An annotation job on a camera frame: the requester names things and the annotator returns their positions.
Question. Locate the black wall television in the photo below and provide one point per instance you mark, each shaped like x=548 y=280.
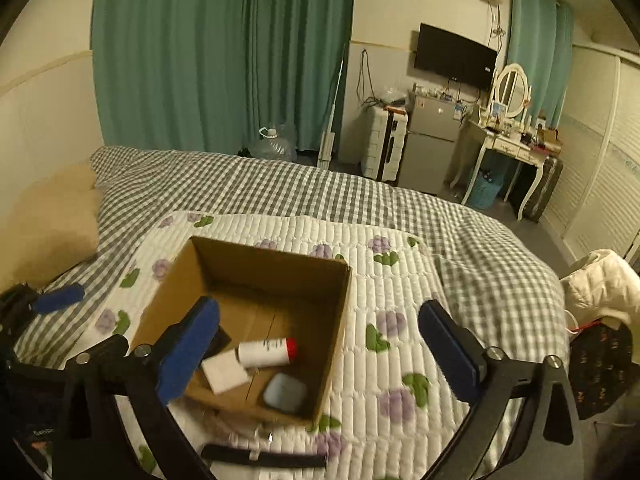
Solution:
x=452 y=55

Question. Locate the white bottle with red cap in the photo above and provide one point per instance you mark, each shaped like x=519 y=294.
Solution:
x=262 y=352

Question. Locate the white louvered wardrobe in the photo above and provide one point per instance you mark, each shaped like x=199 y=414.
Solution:
x=600 y=160

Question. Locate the dark suitcase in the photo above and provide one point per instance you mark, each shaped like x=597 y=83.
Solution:
x=542 y=190

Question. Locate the small white box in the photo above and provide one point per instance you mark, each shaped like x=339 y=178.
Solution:
x=225 y=372

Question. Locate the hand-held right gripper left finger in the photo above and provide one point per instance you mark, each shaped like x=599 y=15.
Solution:
x=190 y=355

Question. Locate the wide green curtain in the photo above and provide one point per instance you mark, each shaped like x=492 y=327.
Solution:
x=200 y=50

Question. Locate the white floral quilted mat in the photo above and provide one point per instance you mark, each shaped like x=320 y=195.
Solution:
x=390 y=300

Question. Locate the grey-blue earbud case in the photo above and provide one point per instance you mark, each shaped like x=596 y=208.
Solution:
x=285 y=391

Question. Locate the blue waste bin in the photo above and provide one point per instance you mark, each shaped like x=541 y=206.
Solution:
x=484 y=191

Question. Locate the brown cardboard box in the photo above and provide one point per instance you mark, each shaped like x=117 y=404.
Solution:
x=280 y=285

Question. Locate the white upright pole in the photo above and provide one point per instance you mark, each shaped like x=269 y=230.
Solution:
x=327 y=140

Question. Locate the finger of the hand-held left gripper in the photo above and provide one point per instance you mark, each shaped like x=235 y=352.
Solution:
x=57 y=298

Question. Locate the white dressing table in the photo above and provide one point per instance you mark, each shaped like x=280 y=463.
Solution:
x=505 y=147

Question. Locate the small black object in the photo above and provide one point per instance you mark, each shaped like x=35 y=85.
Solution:
x=223 y=344

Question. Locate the black printed cloth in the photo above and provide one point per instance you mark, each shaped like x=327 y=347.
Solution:
x=600 y=370

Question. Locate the beige pillow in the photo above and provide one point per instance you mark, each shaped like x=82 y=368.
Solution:
x=50 y=220

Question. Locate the group of cosmetic bottles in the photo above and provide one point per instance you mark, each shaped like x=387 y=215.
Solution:
x=525 y=132

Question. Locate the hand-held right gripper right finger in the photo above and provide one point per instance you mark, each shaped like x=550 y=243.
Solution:
x=450 y=355

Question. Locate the white suitcase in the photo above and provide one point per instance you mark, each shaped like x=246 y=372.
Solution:
x=377 y=145

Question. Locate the white oval vanity mirror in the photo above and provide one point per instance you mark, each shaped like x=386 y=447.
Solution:
x=510 y=90

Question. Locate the clear water jug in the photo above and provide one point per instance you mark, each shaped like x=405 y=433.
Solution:
x=272 y=147

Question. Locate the grey small fridge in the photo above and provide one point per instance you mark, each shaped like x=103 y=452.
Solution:
x=430 y=145

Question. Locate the white puffer jacket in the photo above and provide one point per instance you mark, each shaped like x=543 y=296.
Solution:
x=600 y=285

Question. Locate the narrow green curtain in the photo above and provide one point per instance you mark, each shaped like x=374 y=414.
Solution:
x=537 y=45

